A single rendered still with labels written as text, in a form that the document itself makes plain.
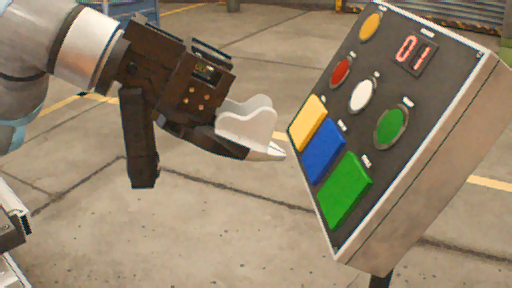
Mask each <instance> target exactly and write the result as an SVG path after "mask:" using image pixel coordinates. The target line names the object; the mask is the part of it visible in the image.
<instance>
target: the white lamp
mask: <svg viewBox="0 0 512 288"><path fill-rule="evenodd" d="M371 92H372V89H371V82H370V81H365V80H364V81H363V82H362V83H361V84H360V85H359V86H358V87H357V88H356V90H355V92H354V93H353V95H352V97H351V107H352V109H354V110H355V109H356V110H359V109H360V108H361V107H362V106H363V105H364V104H365V103H366V101H367V100H368V98H369V96H370V94H371Z"/></svg>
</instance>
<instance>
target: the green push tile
mask: <svg viewBox="0 0 512 288"><path fill-rule="evenodd" d="M373 184H374V183H373V181H371V179H370V178H369V176H368V173H367V172H366V170H364V168H363V167H362V164H361V162H360V161H359V159H357V157H356V156H355V154H354V153H353V152H351V151H348V152H347V153H346V154H345V157H344V159H343V160H341V162H340V163H339V164H338V166H337V167H336V168H335V170H334V173H333V174H331V176H330V177H329V178H328V180H327V181H326V182H325V184H324V185H323V187H322V189H321V190H320V191H319V192H318V194H317V198H318V200H319V202H320V203H319V204H320V206H321V209H322V211H323V213H324V215H325V217H326V220H327V221H326V222H327V223H328V226H329V228H330V230H332V231H334V232H336V231H337V230H338V228H340V227H341V225H342V224H343V223H344V222H345V219H346V218H347V217H348V216H349V215H350V214H351V213H352V211H353V210H354V209H355V207H356V205H358V203H359V202H360V201H361V200H362V198H363V197H364V196H365V194H366V192H368V190H369V189H370V188H371V187H372V185H373Z"/></svg>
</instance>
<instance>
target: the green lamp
mask: <svg viewBox="0 0 512 288"><path fill-rule="evenodd" d="M402 123H403V114H402V112H401V110H399V109H397V108H395V109H393V110H390V111H389V112H388V113H387V114H386V115H384V116H383V118H382V120H381V122H380V124H379V125H378V127H377V131H376V133H377V141H378V142H379V143H380V144H387V143H389V142H390V141H392V140H393V139H394V138H395V136H397V134H398V133H399V131H400V127H401V126H402Z"/></svg>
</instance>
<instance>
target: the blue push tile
mask: <svg viewBox="0 0 512 288"><path fill-rule="evenodd" d="M346 144H347V142H346V140H345V137H344V136H343V134H342V133H341V132H340V131H339V129H338V128H337V126H336V125H335V123H334V120H332V119H330V118H327V120H326V121H325V122H324V125H323V127H322V128H321V130H320V131H319V132H318V133H317V135H316V136H315V138H314V139H313V140H312V143H311V145H310V146H309V147H308V148H307V150H306V151H305V153H304V154H303V155H302V157H301V161H302V162H303V164H304V167H305V169H306V172H307V174H308V176H309V178H310V182H311V184H312V185H314V186H317V185H318V183H319V182H320V181H321V179H322V178H323V175H325V173H326V172H327V171H328V169H329V168H330V166H331V165H332V164H333V162H334V161H335V159H336V158H337V156H338V155H339V154H340V152H341V151H342V149H343V148H344V147H345V145H346Z"/></svg>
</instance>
